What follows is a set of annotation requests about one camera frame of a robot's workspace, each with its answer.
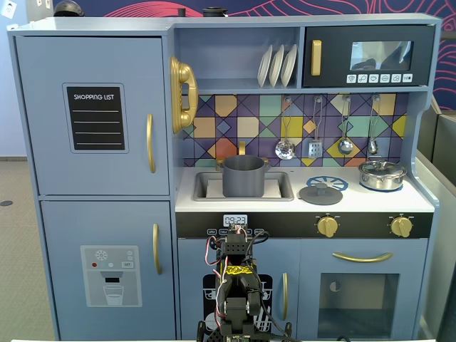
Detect gold toy faucet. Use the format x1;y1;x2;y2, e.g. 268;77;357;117
214;140;273;172

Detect black helmet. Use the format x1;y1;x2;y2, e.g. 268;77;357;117
53;0;86;18

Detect black toy microwave door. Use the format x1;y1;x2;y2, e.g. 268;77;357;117
302;25;437;88

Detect steel ladle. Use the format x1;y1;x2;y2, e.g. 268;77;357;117
337;94;355;156

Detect dishwasher door with dish print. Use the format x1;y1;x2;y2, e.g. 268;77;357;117
177;238;301;341

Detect gold dishwasher handle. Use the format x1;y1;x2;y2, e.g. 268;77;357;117
281;271;289;322

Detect shiny steel pot lid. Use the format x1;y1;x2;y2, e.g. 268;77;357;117
359;160;406;177

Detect gold stove knob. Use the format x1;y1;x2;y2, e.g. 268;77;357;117
316;214;340;239
389;214;415;239

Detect black round container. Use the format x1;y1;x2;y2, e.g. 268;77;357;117
202;6;229;19

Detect gold toy telephone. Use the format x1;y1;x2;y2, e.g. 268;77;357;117
168;56;199;135

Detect steel skimmer spoon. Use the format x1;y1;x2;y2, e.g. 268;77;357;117
274;95;297;161

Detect gold fridge door handle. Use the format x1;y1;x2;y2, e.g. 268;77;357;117
146;113;157;175
152;222;163;276

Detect gray ice dispenser sticker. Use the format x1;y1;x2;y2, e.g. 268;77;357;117
79;244;143;309

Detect black shopping list board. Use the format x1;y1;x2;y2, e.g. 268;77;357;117
66;85;126;152

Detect fridge door with shopping list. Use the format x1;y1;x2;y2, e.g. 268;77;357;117
14;35;170;197

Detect gray toy sink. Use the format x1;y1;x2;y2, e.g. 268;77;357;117
192;170;295;202

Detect gold oven handle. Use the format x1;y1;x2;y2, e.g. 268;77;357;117
331;251;394;264

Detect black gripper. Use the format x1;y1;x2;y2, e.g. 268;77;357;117
227;229;249;244

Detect steel slotted spatula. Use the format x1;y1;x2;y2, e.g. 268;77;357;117
307;95;326;160

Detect gray pot lid with knob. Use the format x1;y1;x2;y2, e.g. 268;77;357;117
298;182;344;207

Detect white plate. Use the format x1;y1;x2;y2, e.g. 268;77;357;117
268;43;286;88
279;43;299;88
256;43;274;88

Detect gold microwave handle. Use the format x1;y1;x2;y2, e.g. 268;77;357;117
310;39;323;77

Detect digital clock display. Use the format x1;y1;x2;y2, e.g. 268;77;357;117
222;214;249;227

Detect blue toy kitchen unit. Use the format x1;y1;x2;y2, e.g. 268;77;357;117
6;13;443;341

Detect gray plastic pot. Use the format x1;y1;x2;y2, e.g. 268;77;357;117
217;155;271;198

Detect fridge door with ice dispenser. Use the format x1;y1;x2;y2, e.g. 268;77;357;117
39;199;177;341

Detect oven door with window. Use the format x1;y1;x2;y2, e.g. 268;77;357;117
299;238;429;340

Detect small steel serving spoon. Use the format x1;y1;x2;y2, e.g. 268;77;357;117
367;93;380;156

